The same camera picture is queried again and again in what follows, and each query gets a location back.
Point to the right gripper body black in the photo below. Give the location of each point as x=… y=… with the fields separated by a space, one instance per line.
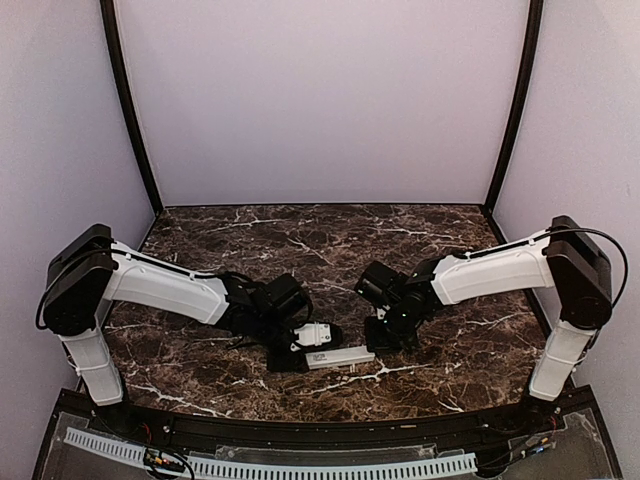
x=397 y=330

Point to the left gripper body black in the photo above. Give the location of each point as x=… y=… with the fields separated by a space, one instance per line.
x=275 y=362

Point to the white remote control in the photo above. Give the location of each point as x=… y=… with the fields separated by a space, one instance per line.
x=339 y=357

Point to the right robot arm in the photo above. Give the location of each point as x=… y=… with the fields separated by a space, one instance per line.
x=563 y=257

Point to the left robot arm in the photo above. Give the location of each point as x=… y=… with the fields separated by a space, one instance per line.
x=95 y=269

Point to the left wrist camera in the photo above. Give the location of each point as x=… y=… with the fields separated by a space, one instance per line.
x=316 y=337

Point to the black front rail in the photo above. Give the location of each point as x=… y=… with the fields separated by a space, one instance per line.
x=486 y=431

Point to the grey slotted cable duct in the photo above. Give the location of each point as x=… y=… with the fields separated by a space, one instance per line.
x=202 y=467

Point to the right black frame post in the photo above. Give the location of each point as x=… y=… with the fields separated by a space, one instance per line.
x=526 y=64

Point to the black frame post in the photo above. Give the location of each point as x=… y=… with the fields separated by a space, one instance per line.
x=526 y=64
x=128 y=109

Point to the left black frame post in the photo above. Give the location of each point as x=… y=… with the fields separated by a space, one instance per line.
x=128 y=109

